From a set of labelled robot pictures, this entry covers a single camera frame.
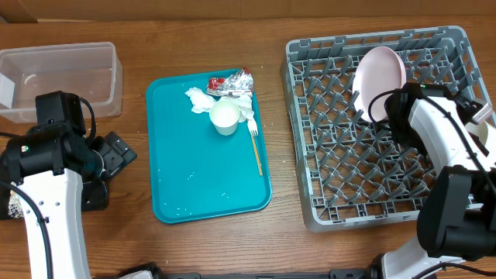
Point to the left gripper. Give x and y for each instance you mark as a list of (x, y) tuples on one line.
[(115, 151)]

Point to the white paper cup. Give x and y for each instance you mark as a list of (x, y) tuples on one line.
[(224, 115)]

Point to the white round plate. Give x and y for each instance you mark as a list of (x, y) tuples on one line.
[(380, 70)]

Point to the white bowl with peanuts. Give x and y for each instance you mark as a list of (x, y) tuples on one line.
[(485, 133)]

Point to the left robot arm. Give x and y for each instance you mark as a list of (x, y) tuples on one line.
[(52, 174)]

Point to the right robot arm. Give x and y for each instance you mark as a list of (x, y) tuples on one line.
[(457, 221)]

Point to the black rectangular waste tray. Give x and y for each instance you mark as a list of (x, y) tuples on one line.
[(95, 196)]

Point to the grey plastic dishwasher rack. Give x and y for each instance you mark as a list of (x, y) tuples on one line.
[(350, 174)]

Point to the teal plastic serving tray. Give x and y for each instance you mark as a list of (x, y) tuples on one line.
[(195, 172)]

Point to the clear plastic storage bin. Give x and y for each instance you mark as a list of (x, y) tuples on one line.
[(90, 70)]

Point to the crumpled white napkin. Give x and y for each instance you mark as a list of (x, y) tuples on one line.
[(202, 102)]

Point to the pile of rice and peanuts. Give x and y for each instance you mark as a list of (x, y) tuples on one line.
[(15, 207)]

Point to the white plastic fork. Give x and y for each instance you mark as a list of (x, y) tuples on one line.
[(251, 122)]

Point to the wooden chopstick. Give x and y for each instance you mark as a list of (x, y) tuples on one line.
[(256, 154)]

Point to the crumpled silver foil wrapper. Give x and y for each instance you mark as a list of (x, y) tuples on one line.
[(237, 85)]

